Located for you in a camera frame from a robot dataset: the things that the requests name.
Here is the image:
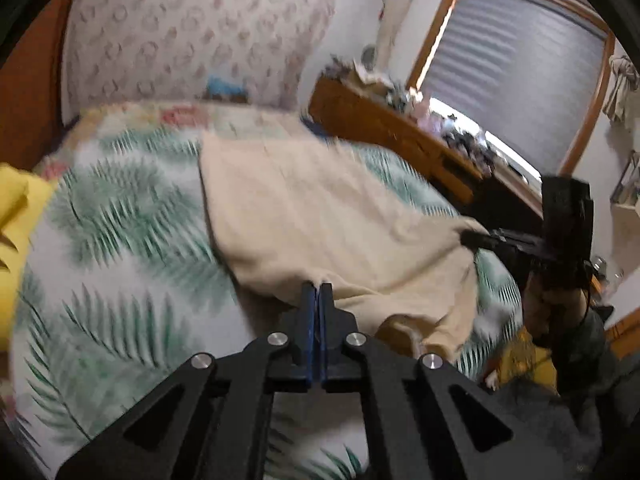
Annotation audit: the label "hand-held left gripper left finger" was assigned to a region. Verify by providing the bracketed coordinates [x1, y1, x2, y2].
[55, 281, 317, 480]

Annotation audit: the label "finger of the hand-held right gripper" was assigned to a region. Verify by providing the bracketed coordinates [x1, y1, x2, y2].
[460, 227, 546, 267]

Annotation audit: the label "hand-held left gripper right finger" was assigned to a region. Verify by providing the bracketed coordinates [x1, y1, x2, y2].
[319, 282, 567, 480]

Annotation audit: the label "beige sweatshirt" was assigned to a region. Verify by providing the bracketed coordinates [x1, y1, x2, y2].
[199, 135, 488, 366]

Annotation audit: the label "person's right hand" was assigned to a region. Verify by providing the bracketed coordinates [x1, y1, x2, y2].
[523, 274, 584, 347]

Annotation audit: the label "black devices on cabinet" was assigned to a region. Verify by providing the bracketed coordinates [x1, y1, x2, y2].
[442, 129, 497, 172]

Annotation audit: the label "yellow patterned cloth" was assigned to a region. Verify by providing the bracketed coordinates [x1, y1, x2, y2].
[499, 327, 559, 394]

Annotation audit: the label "hanging beige garment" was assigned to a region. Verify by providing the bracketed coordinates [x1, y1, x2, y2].
[602, 54, 640, 122]

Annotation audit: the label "wooden cabinet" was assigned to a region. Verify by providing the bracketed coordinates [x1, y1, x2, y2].
[307, 76, 484, 206]

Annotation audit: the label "grey window blind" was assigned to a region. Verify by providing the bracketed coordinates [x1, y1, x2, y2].
[420, 0, 609, 172]

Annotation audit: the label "leaf print blanket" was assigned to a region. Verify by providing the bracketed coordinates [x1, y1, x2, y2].
[10, 125, 523, 480]

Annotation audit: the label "open cardboard box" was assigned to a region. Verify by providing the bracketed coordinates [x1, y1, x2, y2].
[345, 59, 397, 97]

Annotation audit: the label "cardboard box with blue bag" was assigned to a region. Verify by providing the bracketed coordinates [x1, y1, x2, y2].
[204, 77, 249, 104]

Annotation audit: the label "floral bed blanket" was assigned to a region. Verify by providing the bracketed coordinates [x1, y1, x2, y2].
[30, 100, 321, 181]

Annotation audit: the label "beige wrapped pipe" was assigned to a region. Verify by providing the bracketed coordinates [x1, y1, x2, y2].
[377, 0, 427, 57]

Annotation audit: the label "yellow plush toy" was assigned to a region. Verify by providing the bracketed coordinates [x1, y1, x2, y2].
[0, 162, 59, 352]

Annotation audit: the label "circle pattern curtain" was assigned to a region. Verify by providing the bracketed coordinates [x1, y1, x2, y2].
[62, 0, 342, 111]

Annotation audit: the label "wooden slatted door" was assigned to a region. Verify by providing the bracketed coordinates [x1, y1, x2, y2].
[0, 0, 81, 172]

